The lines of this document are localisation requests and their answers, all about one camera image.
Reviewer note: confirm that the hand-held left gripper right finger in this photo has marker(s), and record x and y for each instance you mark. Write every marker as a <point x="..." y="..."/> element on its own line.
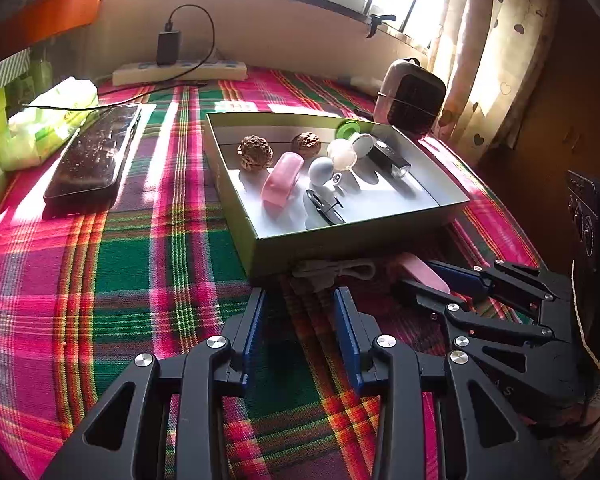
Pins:
<point x="345" y="340"/>

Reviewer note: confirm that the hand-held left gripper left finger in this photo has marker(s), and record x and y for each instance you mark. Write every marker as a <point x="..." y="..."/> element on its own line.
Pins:
<point x="254" y="335"/>

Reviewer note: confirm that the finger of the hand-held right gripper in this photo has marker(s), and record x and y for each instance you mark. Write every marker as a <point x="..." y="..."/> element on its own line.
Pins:
<point x="430" y="297"/>
<point x="460" y="275"/>

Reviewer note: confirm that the pink oblong case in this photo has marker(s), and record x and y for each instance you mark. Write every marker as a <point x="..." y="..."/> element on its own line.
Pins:
<point x="422" y="270"/>

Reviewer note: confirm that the green and white cardboard box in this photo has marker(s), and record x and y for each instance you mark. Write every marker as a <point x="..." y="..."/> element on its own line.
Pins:
<point x="280" y="245"/>

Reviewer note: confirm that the black flashlight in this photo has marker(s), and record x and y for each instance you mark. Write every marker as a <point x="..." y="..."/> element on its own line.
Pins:
<point x="387" y="160"/>

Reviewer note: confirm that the round brown walnut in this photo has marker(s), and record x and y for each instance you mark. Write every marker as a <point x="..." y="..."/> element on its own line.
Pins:
<point x="306" y="144"/>

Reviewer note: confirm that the black folding scissors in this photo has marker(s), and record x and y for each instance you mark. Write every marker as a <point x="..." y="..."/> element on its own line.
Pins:
<point x="322" y="205"/>

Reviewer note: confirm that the plaid pink green cloth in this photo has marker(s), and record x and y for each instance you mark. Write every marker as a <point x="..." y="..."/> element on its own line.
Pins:
<point x="130" y="270"/>

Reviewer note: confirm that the pink oval case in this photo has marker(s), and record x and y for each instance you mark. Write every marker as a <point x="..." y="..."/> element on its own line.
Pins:
<point x="280" y="180"/>

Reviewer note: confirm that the translucent white ball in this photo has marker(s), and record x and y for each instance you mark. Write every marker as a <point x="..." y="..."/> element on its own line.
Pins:
<point x="341" y="154"/>

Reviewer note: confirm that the lumpy brown walnut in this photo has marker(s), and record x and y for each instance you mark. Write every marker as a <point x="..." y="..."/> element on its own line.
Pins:
<point x="254" y="152"/>

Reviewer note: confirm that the green and white spool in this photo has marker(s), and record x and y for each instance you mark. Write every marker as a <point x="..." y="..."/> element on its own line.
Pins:
<point x="347" y="130"/>

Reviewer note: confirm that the small pink black heater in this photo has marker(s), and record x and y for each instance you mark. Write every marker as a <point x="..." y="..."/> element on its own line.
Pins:
<point x="410" y="95"/>

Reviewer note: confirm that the black pen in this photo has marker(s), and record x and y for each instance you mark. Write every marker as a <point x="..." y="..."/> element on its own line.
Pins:
<point x="364" y="114"/>

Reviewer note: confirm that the white tube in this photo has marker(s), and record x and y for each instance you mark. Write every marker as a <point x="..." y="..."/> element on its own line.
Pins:
<point x="362" y="82"/>

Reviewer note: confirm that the heart print curtain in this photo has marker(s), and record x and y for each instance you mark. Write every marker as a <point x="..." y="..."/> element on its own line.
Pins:
<point x="495" y="50"/>

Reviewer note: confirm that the black glitter phone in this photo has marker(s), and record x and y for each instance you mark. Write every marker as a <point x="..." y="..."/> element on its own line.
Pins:
<point x="92" y="155"/>

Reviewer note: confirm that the black clip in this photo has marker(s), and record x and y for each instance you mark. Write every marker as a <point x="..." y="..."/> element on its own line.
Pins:
<point x="377" y="22"/>

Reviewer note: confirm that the white power strip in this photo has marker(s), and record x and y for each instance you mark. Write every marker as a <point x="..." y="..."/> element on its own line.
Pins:
<point x="140" y="74"/>

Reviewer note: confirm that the green tissue packet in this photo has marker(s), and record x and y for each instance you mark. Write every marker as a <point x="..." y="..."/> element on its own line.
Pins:
<point x="45" y="120"/>

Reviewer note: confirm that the black charger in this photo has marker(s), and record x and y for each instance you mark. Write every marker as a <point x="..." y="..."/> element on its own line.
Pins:
<point x="168" y="47"/>

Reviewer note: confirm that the striped white box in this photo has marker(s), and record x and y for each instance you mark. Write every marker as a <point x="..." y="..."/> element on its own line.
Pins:
<point x="2" y="75"/>

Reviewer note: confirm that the orange bin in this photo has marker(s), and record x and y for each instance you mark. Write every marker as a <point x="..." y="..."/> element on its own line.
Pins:
<point x="55" y="15"/>

